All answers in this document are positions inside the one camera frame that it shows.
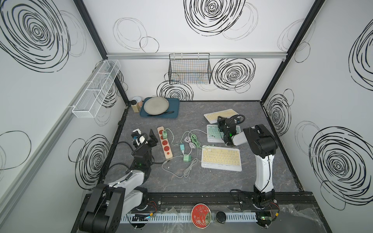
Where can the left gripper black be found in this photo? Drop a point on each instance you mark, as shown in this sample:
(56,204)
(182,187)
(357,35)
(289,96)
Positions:
(151,141)

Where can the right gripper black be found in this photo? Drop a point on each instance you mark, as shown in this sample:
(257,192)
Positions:
(222,121)

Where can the green usb charger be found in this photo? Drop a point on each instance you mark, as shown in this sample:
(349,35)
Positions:
(186,158)
(164,134)

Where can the green wireless keyboard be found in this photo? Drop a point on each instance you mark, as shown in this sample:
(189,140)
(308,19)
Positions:
(214,135)

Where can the yellow wireless keyboard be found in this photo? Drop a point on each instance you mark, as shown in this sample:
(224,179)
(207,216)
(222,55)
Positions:
(220,158)
(212,118)

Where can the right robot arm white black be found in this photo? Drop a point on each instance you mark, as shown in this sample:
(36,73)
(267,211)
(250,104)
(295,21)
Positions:
(263,145)

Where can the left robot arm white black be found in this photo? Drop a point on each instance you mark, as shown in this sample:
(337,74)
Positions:
(109,202)

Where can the beige power strip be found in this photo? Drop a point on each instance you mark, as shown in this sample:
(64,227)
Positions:
(164,143)

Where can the black knife on tray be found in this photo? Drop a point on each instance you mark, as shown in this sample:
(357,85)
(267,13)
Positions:
(164,113)

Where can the teal tray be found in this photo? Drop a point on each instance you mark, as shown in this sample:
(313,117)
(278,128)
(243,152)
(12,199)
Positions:
(174,106)

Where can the grey round plate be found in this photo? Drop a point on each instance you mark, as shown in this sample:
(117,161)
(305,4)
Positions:
(156,105)

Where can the black round knob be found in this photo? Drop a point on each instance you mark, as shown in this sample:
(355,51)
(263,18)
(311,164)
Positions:
(221,217)

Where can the red round emergency button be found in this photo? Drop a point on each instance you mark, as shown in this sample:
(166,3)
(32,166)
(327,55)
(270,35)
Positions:
(201,216)

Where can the black wire wall basket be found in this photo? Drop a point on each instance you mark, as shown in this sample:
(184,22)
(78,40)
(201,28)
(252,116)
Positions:
(190,68)

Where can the white wire wall shelf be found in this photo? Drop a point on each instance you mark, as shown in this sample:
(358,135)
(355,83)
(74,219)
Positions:
(97,90)

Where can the white slotted cable duct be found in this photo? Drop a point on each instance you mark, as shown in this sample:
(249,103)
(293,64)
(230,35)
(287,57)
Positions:
(186,218)

